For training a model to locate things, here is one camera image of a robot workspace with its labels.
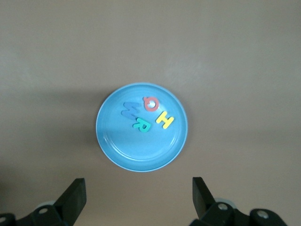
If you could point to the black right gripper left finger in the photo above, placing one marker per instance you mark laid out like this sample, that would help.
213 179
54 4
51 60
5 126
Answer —
70 202

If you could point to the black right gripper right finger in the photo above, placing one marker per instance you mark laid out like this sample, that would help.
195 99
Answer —
202 200

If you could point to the yellow foam uppercase H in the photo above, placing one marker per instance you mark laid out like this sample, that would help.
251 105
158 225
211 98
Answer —
165 120

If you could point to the teal foam letter R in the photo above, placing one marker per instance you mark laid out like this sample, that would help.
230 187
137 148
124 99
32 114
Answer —
138 124

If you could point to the pink foam letter Q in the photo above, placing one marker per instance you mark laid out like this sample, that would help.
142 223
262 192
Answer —
148 107

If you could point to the blue foam letter W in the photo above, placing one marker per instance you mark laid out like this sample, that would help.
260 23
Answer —
129 107

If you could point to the blue plate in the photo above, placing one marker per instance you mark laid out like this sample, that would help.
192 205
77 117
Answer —
141 146

